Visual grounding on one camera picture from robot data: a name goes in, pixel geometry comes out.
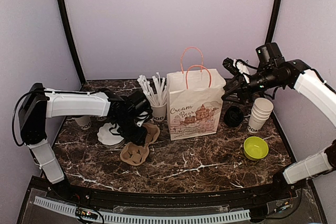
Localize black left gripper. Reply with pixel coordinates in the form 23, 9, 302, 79
114, 114, 148, 146

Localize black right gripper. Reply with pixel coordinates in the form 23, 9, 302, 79
222, 67, 284, 104

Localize cardboard cup carrier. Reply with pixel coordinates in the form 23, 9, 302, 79
120, 123, 161, 166

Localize white paper bag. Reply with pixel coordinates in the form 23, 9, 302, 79
166, 61, 226, 141

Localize white paper cup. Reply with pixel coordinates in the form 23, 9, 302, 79
74, 115, 92, 130
96, 116, 107, 122

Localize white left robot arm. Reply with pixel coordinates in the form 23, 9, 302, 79
11, 83, 152, 201

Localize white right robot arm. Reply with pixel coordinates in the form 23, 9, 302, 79
221, 40, 335, 200

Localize stack of black lids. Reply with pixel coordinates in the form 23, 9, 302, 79
223, 106, 244, 127

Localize white fluted dish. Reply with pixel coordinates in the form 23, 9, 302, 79
97, 123, 125, 148

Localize paper cup holding straws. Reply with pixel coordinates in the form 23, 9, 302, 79
151, 102, 167, 122

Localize stack of white paper cups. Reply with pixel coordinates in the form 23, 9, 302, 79
247, 98, 274, 133

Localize bundle of wrapped straws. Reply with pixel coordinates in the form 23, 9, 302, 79
137, 72, 167, 107

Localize green bowl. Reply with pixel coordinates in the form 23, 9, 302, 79
243, 136, 269, 161

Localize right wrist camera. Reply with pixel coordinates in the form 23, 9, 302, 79
223, 58, 250, 83

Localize white cable duct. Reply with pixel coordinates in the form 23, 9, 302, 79
34, 196, 251, 224

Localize right black frame post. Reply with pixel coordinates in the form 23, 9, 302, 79
264, 0, 281, 44

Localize black frame post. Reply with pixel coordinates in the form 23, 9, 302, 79
57, 0, 86, 84
264, 0, 281, 44

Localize left black frame post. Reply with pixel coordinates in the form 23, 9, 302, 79
57, 0, 86, 84

